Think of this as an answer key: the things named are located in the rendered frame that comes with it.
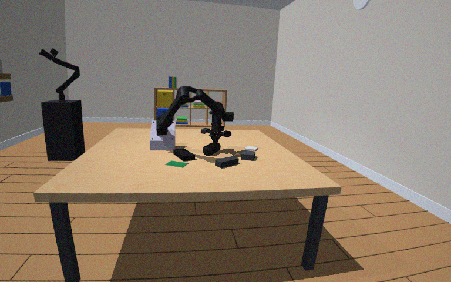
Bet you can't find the green rectangular block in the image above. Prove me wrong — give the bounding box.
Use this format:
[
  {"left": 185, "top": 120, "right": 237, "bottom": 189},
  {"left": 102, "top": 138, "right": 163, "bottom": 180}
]
[{"left": 165, "top": 161, "right": 188, "bottom": 168}]

